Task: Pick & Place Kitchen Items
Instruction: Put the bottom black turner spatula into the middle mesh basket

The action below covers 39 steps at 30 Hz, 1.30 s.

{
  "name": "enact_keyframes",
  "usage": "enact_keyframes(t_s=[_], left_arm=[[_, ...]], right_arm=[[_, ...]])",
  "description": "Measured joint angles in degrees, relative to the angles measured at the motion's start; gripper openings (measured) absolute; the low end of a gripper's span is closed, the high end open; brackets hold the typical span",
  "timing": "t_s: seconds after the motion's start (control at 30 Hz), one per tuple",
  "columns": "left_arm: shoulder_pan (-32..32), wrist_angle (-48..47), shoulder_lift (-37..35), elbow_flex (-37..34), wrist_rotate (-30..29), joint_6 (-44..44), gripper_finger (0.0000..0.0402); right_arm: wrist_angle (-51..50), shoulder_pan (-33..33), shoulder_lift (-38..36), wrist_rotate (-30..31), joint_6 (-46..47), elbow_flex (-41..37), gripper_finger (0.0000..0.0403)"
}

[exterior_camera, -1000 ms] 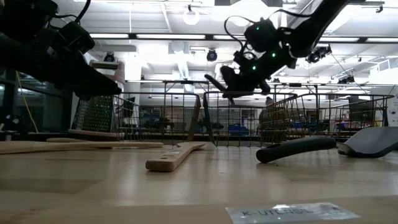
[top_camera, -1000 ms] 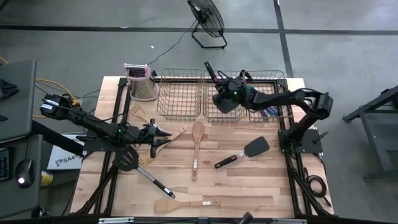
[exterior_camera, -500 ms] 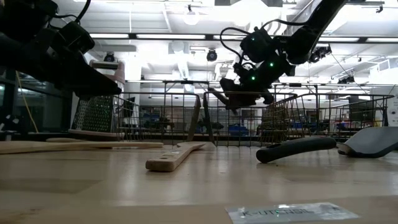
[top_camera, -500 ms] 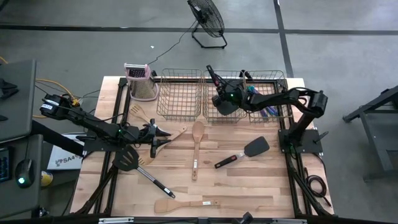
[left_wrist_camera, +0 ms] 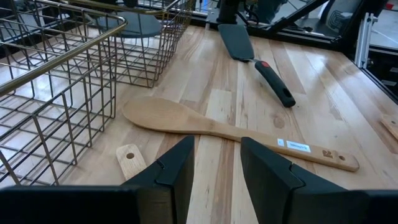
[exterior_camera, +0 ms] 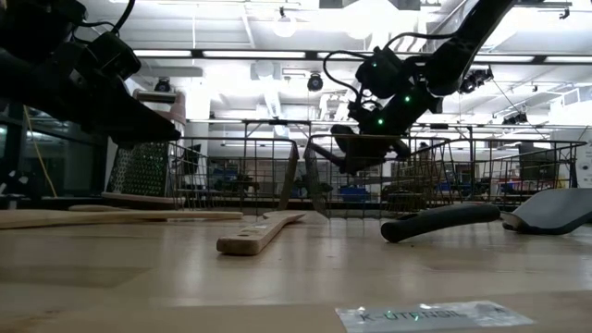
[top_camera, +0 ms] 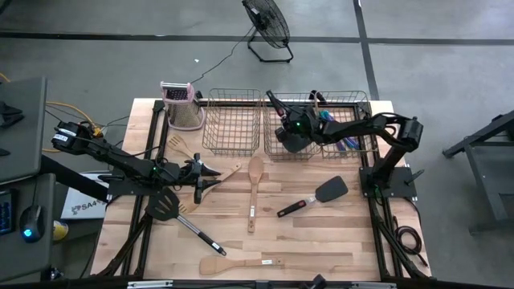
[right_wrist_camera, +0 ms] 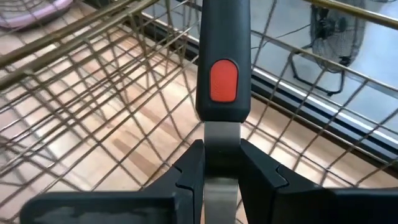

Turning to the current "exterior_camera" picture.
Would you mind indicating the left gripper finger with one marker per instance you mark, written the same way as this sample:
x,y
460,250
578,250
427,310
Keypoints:
x,y
120,115

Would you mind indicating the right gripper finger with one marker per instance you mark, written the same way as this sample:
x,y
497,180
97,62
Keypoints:
x,y
363,164

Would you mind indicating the wooden slotted spatula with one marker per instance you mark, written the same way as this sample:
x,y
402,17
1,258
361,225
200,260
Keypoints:
x,y
102,208

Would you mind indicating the wooden spoon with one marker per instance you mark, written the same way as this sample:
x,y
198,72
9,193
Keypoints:
x,y
254,233

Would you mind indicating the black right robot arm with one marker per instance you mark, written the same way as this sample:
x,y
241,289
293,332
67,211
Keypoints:
x,y
462,41

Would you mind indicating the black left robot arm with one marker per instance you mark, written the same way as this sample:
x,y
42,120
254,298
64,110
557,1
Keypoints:
x,y
37,23

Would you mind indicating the black ceiling spotlight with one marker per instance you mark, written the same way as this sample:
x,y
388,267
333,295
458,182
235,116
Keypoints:
x,y
315,82
163,85

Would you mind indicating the pink steel box grater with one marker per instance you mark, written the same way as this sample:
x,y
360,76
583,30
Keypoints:
x,y
139,171

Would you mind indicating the wooden fork-tined spatula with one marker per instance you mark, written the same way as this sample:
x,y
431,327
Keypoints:
x,y
115,217

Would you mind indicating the white globe ceiling lamp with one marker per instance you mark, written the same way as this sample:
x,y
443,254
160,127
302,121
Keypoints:
x,y
284,23

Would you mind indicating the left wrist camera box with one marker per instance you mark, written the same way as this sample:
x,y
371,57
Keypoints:
x,y
114,54

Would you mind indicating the black ceiling camera rig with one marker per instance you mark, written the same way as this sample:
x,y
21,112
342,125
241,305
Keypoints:
x,y
476,79

